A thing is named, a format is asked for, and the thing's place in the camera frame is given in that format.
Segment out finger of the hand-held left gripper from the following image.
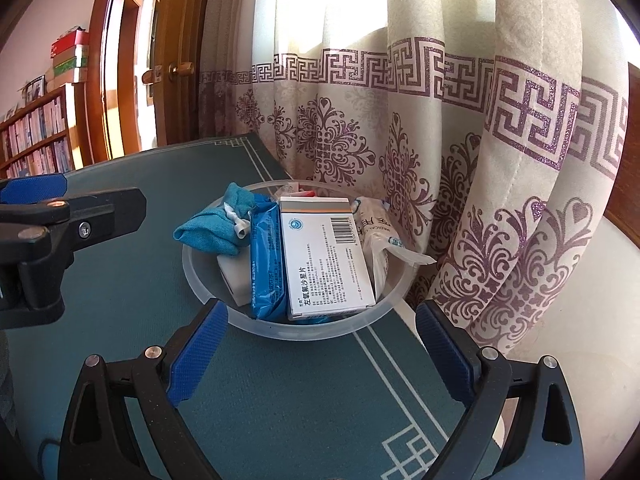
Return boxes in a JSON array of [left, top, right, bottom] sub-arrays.
[[0, 172, 72, 228], [20, 186, 147, 266]]

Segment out brown wooden wall trim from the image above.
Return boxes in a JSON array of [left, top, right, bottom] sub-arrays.
[[602, 62, 640, 251]]

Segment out wooden door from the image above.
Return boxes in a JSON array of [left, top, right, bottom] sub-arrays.
[[150, 0, 216, 148]]

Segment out rows of books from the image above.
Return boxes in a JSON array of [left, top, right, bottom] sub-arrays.
[[0, 97, 71, 177]]

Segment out clear plastic bowl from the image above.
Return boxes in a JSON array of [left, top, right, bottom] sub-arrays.
[[181, 179, 420, 342]]

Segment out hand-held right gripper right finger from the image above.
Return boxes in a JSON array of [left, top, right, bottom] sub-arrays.
[[415, 300, 586, 480]]

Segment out white cotton swab bag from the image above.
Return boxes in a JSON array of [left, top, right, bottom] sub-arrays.
[[350, 196, 437, 306]]

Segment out wooden door frame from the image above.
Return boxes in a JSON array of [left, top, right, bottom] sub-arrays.
[[82, 0, 171, 166]]

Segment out blue snack packet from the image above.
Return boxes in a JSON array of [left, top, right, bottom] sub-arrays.
[[248, 195, 290, 321]]

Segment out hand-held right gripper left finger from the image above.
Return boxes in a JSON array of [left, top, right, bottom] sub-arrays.
[[57, 297, 230, 480]]

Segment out white sponge with black layer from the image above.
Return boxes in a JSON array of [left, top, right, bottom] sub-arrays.
[[216, 254, 252, 307]]

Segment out wooden bookshelf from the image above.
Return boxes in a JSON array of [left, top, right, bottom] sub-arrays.
[[0, 80, 88, 178]]

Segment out blue cloth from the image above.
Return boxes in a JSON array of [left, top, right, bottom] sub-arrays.
[[173, 182, 257, 257]]

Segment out white medicine box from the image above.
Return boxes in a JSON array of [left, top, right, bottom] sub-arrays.
[[278, 196, 377, 322]]

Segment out green flat box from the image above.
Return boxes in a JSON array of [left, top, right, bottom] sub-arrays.
[[52, 55, 91, 73]]

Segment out white plastic clip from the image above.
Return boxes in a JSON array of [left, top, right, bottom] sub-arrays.
[[223, 202, 251, 242]]

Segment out red flat box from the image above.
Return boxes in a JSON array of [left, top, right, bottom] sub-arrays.
[[50, 30, 91, 58]]

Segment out cream patterned curtain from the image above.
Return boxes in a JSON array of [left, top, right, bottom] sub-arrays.
[[197, 0, 633, 366]]

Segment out small picture frame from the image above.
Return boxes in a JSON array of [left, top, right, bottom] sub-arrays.
[[22, 76, 47, 102]]

